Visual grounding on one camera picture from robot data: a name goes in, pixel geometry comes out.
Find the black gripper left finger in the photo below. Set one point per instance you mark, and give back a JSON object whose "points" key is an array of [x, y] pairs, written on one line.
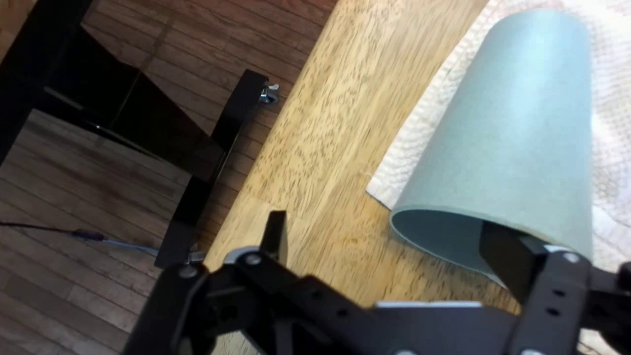
{"points": [[276, 310]]}

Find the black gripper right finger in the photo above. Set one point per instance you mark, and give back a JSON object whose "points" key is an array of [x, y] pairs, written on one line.
{"points": [[560, 293]]}

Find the blue plastic cup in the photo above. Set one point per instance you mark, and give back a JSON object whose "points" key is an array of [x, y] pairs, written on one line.
{"points": [[513, 147]]}

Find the white paper towel sheet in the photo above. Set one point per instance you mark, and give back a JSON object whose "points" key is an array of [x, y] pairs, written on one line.
{"points": [[608, 24]]}

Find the black table frame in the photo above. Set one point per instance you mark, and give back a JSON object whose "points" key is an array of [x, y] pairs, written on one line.
{"points": [[57, 68]]}

